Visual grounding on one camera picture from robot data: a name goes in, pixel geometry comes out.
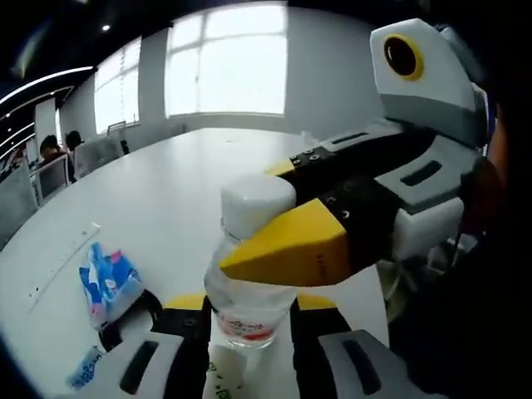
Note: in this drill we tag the narrow window with blinds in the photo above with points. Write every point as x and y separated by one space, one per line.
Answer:
118 87

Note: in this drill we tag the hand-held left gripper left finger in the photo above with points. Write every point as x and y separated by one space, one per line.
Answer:
183 332

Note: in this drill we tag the curved ceiling light strip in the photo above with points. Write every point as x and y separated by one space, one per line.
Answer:
41 83

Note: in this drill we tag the clear plastic bottle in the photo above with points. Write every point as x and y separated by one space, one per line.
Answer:
249 303

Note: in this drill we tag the white paper cup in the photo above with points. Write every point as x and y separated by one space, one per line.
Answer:
226 374

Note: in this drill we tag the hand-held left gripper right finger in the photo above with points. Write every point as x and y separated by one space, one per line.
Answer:
316 328

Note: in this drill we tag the wide window with blinds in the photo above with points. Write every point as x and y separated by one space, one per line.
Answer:
228 62

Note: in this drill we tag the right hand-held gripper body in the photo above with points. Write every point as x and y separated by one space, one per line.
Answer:
440 87

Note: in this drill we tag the grey mesh office chair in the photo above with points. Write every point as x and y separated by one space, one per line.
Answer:
99 154

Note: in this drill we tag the white office chair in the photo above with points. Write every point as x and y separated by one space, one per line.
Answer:
52 178

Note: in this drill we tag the large blue white wipes packet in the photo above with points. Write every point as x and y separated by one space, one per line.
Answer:
87 370

